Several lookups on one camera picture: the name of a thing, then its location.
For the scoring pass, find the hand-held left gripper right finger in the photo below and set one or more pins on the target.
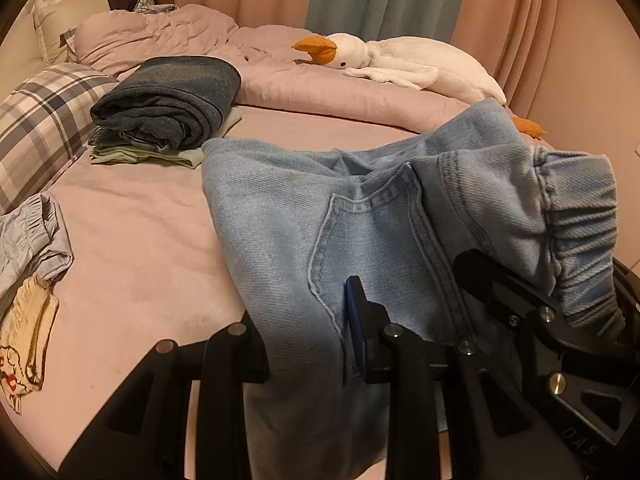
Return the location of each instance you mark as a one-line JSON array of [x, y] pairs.
[[355, 320]]

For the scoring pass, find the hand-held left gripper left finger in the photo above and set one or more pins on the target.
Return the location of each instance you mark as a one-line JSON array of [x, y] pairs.
[[235, 355]]

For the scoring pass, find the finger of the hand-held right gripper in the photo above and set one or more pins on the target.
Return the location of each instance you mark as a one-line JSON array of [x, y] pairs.
[[492, 285]]

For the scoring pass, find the light blue denim pants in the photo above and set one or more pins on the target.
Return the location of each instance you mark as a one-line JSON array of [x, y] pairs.
[[280, 240]]

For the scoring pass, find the pink bed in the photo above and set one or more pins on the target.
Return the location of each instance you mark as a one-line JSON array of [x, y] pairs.
[[140, 240]]

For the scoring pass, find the cream printed cloth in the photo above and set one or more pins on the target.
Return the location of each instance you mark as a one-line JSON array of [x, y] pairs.
[[25, 335]]

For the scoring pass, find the folded pale green cloth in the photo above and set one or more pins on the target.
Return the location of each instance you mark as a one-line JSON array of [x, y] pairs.
[[150, 157]]

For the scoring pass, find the light blue shorts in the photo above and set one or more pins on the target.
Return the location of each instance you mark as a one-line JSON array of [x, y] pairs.
[[30, 245]]

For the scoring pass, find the white goose plush toy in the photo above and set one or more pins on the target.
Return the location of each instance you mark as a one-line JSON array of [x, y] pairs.
[[415, 60]]

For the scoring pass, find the folded dark blue jeans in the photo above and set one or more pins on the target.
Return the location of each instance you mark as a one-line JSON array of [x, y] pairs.
[[165, 95]]

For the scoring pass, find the plaid pillow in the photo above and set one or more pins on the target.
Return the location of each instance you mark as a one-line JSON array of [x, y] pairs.
[[45, 120]]

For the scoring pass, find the pink duvet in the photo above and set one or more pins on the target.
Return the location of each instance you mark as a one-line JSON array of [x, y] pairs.
[[200, 35]]

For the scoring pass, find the checked shirt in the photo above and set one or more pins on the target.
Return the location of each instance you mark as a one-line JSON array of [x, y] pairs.
[[152, 6]]

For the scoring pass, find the dark cloth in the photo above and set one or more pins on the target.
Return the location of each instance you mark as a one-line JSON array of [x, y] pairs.
[[120, 0]]

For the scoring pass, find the white pillow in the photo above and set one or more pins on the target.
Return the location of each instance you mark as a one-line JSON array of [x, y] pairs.
[[52, 27]]

